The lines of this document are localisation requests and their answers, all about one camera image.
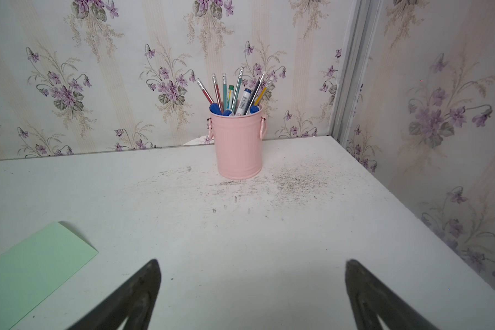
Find white blue marker pen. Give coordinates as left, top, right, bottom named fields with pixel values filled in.
left=235, top=88, right=252, bottom=116

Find green paper sheet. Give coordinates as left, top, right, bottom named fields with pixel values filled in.
left=0, top=223, right=98, bottom=329

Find yellow pencil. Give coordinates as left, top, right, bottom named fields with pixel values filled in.
left=253, top=87, right=267, bottom=106

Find red pencil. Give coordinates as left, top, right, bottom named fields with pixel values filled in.
left=196, top=78, right=214, bottom=104

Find green pencil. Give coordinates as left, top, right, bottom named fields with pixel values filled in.
left=231, top=67, right=244, bottom=114

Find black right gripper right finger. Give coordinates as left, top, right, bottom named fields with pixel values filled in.
left=345, top=259, right=437, bottom=329

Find pink metal pencil bucket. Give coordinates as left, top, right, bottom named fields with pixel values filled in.
left=208, top=103, right=267, bottom=180

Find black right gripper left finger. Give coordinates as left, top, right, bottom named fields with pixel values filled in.
left=70, top=259, right=162, bottom=329

